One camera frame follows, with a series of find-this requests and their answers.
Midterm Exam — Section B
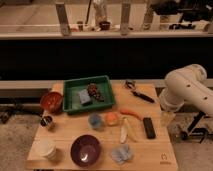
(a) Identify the orange apple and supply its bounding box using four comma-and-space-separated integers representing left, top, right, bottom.
105, 112, 119, 126

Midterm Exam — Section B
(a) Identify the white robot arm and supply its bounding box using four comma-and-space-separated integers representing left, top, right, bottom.
159, 64, 213, 126

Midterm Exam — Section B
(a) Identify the purple bowl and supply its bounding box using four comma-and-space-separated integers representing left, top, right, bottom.
70, 134, 101, 167

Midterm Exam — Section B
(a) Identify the red bowl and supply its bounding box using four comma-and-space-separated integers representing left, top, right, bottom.
40, 91, 63, 113

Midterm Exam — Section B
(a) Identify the black remote control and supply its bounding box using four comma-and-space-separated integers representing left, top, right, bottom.
143, 117, 156, 139

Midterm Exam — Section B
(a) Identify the orange carrot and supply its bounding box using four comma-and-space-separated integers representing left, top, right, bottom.
119, 109, 141, 120

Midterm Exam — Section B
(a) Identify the blue crumpled cloth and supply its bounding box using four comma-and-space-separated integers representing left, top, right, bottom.
111, 144, 133, 165

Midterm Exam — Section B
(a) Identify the blue cup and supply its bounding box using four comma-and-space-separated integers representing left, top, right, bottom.
88, 114, 102, 130

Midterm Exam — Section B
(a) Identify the dark grape bunch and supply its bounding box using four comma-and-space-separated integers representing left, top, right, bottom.
87, 83, 104, 102

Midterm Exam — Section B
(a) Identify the green plastic tray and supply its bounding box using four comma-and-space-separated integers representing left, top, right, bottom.
63, 75, 115, 114

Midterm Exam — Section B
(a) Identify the blue sponge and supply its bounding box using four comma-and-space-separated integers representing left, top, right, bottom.
79, 89, 92, 105

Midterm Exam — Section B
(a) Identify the small metal can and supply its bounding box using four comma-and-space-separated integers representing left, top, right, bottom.
40, 116, 55, 131

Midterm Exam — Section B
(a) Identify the stack of white bowls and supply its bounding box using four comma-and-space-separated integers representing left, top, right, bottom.
35, 139, 56, 160

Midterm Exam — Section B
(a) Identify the black handled peeler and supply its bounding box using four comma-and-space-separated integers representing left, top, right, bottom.
124, 80, 154, 103

